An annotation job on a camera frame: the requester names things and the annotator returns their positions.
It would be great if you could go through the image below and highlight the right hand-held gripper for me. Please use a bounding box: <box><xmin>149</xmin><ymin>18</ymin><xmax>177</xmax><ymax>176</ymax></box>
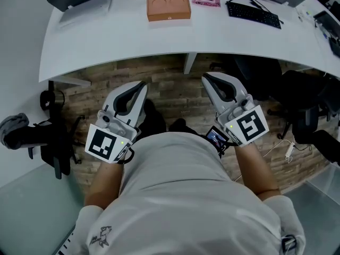
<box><xmin>201</xmin><ymin>72</ymin><xmax>269</xmax><ymax>148</ymax></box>

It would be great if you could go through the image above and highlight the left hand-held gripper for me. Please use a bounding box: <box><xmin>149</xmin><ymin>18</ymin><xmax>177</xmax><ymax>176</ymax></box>
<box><xmin>84</xmin><ymin>80</ymin><xmax>149</xmax><ymax>166</ymax></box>

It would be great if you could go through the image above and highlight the brown box drawer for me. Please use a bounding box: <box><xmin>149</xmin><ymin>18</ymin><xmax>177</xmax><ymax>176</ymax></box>
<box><xmin>147</xmin><ymin>9</ymin><xmax>192</xmax><ymax>23</ymax></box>

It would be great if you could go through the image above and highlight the brown box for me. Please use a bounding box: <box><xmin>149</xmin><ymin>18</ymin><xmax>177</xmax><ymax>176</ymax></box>
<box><xmin>146</xmin><ymin>0</ymin><xmax>192</xmax><ymax>23</ymax></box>

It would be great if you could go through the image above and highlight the person's left forearm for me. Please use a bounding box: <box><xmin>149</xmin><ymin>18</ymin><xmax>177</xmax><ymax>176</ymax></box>
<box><xmin>84</xmin><ymin>157</ymin><xmax>126</xmax><ymax>207</ymax></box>

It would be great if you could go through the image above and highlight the person's right forearm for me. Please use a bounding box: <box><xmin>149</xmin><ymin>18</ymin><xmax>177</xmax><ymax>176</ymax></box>
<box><xmin>233</xmin><ymin>141</ymin><xmax>282</xmax><ymax>202</ymax></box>

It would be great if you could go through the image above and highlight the person's left black shoe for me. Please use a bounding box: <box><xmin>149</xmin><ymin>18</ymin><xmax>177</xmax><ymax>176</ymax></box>
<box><xmin>138</xmin><ymin>99</ymin><xmax>167</xmax><ymax>138</ymax></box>

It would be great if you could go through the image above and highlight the person's black shoe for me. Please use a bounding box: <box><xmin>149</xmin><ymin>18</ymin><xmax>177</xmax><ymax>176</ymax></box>
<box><xmin>138</xmin><ymin>99</ymin><xmax>167</xmax><ymax>138</ymax></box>
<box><xmin>169</xmin><ymin>117</ymin><xmax>199</xmax><ymax>135</ymax></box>

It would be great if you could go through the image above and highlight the white desk leg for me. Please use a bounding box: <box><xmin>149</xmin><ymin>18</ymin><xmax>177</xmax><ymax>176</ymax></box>
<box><xmin>183</xmin><ymin>52</ymin><xmax>198</xmax><ymax>75</ymax></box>

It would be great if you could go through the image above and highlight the small black screen device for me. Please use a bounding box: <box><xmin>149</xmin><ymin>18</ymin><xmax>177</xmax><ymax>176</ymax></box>
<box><xmin>205</xmin><ymin>125</ymin><xmax>230</xmax><ymax>159</ymax></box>

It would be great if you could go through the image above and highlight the person's right black shoe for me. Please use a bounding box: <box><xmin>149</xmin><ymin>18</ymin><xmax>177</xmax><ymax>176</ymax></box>
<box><xmin>169</xmin><ymin>117</ymin><xmax>199</xmax><ymax>135</ymax></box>

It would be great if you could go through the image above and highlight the black keyboard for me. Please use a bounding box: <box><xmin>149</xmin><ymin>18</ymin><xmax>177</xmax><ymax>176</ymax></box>
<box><xmin>226</xmin><ymin>1</ymin><xmax>283</xmax><ymax>30</ymax></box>

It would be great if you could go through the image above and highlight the black office chair with cloth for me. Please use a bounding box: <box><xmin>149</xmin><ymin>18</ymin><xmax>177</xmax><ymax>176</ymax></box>
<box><xmin>0</xmin><ymin>112</ymin><xmax>86</xmax><ymax>181</ymax></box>

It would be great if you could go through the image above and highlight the white power strip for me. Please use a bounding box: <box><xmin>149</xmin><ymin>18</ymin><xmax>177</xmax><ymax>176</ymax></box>
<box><xmin>284</xmin><ymin>141</ymin><xmax>296</xmax><ymax>161</ymax></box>

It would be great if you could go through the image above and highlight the person's white t-shirt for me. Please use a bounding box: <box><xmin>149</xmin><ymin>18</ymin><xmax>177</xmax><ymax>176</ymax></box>
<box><xmin>71</xmin><ymin>131</ymin><xmax>306</xmax><ymax>255</ymax></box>

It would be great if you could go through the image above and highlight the grey cloth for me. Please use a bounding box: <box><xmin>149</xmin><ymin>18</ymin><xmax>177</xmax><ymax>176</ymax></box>
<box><xmin>0</xmin><ymin>112</ymin><xmax>30</xmax><ymax>150</ymax></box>

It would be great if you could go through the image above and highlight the black tablet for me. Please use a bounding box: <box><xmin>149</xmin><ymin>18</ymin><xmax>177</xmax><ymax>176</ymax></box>
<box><xmin>312</xmin><ymin>10</ymin><xmax>340</xmax><ymax>41</ymax></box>

